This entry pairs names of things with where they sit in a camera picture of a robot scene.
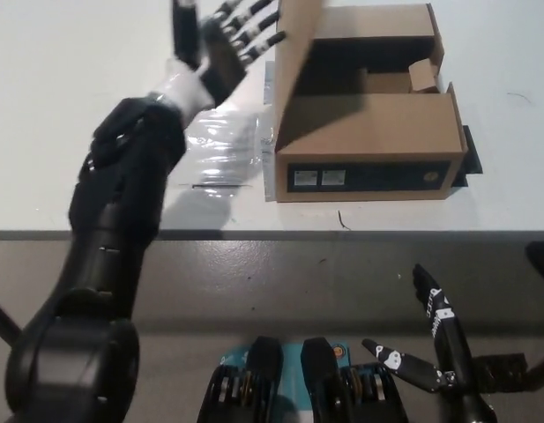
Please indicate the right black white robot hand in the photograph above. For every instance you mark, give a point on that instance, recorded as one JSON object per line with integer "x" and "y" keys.
{"x": 448, "y": 343}

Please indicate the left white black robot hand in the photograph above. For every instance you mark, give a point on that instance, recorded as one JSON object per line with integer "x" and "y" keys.
{"x": 216, "y": 66}

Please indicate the brown cardboard box with lid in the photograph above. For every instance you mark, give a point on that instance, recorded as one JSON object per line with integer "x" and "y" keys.
{"x": 368, "y": 128}

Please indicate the black floor foot plate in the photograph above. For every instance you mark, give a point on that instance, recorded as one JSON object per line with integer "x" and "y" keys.
{"x": 503, "y": 370}

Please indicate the clear plastic bag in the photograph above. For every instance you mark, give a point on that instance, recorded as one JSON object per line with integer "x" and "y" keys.
{"x": 227, "y": 141}

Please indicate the small folded cardboard piece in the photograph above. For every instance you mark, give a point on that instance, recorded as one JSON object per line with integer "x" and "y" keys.
{"x": 423, "y": 78}

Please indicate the black table leg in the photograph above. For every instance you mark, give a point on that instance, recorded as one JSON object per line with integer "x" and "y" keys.
{"x": 2, "y": 319}

